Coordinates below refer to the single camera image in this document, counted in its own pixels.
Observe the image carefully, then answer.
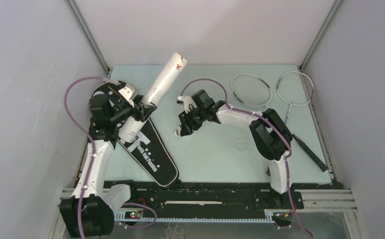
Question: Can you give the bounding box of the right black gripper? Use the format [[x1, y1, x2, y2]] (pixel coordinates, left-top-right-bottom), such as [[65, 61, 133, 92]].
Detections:
[[178, 107, 207, 137]]

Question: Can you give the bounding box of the white shuttlecock tube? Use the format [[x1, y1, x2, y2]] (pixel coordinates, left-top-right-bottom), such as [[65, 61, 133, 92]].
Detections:
[[119, 52, 188, 142]]

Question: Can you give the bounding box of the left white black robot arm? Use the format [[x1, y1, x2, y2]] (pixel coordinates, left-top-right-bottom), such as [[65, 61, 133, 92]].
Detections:
[[59, 94, 154, 239]]

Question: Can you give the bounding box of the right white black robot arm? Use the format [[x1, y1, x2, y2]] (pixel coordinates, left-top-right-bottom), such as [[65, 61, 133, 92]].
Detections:
[[176, 90, 292, 208]]

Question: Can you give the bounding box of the left white badminton racket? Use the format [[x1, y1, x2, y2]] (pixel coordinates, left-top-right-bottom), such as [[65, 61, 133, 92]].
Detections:
[[231, 73, 293, 177]]

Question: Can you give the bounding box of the white badminton racket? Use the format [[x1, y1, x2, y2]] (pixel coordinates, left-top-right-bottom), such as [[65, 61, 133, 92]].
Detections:
[[276, 71, 329, 172], [231, 73, 293, 177]]

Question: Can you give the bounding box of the right white badminton racket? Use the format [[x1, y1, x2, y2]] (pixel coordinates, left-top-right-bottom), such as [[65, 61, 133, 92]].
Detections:
[[276, 71, 329, 172]]

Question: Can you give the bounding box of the black racket cover bag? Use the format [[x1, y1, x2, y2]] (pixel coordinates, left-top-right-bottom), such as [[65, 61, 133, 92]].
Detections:
[[89, 80, 180, 188]]

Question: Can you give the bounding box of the clear round tube lid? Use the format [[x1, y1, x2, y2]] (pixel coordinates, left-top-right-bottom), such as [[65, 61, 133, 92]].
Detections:
[[234, 138, 249, 152]]

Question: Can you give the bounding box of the left electronics board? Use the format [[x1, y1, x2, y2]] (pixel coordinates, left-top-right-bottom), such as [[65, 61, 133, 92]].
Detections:
[[124, 211, 142, 220]]

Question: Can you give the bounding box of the electronics board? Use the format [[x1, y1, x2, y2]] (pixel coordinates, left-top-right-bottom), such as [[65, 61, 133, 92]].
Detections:
[[272, 213, 293, 229], [124, 211, 142, 220]]

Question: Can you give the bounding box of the right electronics board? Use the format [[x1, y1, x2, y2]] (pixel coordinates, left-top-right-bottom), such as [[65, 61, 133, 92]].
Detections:
[[272, 213, 293, 229]]

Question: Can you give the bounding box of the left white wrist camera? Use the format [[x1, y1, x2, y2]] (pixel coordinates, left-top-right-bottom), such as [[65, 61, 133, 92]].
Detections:
[[118, 84, 138, 101]]

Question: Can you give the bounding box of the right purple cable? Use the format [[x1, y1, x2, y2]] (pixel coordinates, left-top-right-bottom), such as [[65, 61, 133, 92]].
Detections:
[[180, 78, 313, 238]]

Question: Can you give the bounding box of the purple cable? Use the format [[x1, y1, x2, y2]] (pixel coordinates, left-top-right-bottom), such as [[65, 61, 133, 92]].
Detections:
[[63, 77, 121, 239], [180, 78, 313, 238]]

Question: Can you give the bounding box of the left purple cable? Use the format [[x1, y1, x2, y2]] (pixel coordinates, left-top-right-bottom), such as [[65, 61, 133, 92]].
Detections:
[[63, 77, 121, 239]]

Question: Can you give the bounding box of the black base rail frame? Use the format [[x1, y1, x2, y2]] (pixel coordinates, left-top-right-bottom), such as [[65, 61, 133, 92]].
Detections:
[[60, 179, 358, 228]]

